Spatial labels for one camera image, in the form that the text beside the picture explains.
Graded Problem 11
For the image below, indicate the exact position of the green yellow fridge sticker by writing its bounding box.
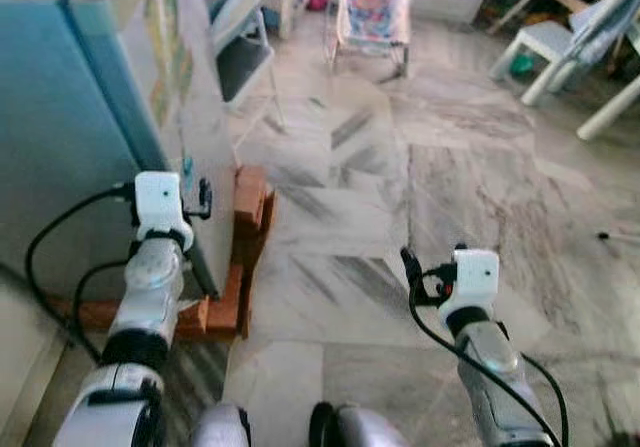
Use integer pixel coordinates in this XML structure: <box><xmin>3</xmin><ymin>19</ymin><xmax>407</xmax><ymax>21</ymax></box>
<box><xmin>147</xmin><ymin>0</ymin><xmax>197</xmax><ymax>129</ymax></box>

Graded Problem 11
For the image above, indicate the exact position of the light blue fridge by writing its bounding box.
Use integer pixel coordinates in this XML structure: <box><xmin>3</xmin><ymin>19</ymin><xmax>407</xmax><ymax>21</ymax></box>
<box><xmin>0</xmin><ymin>0</ymin><xmax>241</xmax><ymax>300</ymax></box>

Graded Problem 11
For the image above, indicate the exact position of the red brick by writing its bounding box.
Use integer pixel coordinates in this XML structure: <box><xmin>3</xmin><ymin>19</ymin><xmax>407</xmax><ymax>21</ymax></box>
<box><xmin>48</xmin><ymin>299</ymin><xmax>123</xmax><ymax>331</ymax></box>
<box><xmin>233</xmin><ymin>165</ymin><xmax>278</xmax><ymax>270</ymax></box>
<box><xmin>177</xmin><ymin>297</ymin><xmax>211</xmax><ymax>341</ymax></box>
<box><xmin>206</xmin><ymin>262</ymin><xmax>252</xmax><ymax>340</ymax></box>

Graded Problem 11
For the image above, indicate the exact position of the silver right robot leg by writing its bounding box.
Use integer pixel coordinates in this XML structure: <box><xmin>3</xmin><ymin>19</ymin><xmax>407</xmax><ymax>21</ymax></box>
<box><xmin>309</xmin><ymin>401</ymin><xmax>412</xmax><ymax>447</ymax></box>

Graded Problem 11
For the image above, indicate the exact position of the silver robot leg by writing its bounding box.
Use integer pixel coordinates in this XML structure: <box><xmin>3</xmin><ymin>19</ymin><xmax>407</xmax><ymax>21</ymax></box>
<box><xmin>309</xmin><ymin>401</ymin><xmax>412</xmax><ymax>447</ymax></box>
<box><xmin>189</xmin><ymin>401</ymin><xmax>252</xmax><ymax>447</ymax></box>

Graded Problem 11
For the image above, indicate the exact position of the white table leg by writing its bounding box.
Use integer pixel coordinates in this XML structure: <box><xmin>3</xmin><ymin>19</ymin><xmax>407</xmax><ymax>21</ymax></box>
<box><xmin>577</xmin><ymin>75</ymin><xmax>640</xmax><ymax>141</ymax></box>

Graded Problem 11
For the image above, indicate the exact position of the silver left robot leg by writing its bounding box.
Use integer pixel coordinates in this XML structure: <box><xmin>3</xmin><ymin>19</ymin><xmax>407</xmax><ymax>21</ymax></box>
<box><xmin>189</xmin><ymin>401</ymin><xmax>252</xmax><ymax>447</ymax></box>

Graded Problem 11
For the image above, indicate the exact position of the small green object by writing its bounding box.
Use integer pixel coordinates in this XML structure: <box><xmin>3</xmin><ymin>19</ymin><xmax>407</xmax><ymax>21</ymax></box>
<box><xmin>509</xmin><ymin>55</ymin><xmax>536</xmax><ymax>77</ymax></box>

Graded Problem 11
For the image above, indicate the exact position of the colourful baby chair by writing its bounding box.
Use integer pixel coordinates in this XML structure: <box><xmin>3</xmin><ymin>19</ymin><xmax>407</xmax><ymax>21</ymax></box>
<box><xmin>328</xmin><ymin>0</ymin><xmax>414</xmax><ymax>79</ymax></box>

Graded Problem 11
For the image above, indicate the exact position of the white plastic stool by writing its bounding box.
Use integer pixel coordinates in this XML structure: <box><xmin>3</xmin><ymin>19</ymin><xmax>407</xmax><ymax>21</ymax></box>
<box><xmin>489</xmin><ymin>21</ymin><xmax>577</xmax><ymax>106</ymax></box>

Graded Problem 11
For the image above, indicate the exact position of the grey blue draped cloth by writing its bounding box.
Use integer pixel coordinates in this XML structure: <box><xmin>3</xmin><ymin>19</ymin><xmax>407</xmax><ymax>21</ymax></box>
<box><xmin>545</xmin><ymin>0</ymin><xmax>640</xmax><ymax>70</ymax></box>

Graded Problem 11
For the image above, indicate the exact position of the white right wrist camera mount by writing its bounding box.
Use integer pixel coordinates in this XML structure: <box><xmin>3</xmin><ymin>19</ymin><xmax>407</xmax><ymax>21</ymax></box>
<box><xmin>437</xmin><ymin>249</ymin><xmax>501</xmax><ymax>333</ymax></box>

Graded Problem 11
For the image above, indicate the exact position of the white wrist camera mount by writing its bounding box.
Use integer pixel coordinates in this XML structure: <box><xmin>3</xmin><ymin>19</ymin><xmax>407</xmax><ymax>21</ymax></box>
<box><xmin>437</xmin><ymin>249</ymin><xmax>501</xmax><ymax>333</ymax></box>
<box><xmin>133</xmin><ymin>171</ymin><xmax>197</xmax><ymax>248</ymax></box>

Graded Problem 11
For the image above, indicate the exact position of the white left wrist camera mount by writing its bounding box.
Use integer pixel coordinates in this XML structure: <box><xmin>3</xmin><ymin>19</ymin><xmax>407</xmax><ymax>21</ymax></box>
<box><xmin>133</xmin><ymin>171</ymin><xmax>197</xmax><ymax>248</ymax></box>

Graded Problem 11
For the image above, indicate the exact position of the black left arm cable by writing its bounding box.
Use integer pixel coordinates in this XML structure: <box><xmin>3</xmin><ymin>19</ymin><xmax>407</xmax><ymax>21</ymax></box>
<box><xmin>24</xmin><ymin>185</ymin><xmax>137</xmax><ymax>353</ymax></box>
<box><xmin>71</xmin><ymin>259</ymin><xmax>133</xmax><ymax>364</ymax></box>

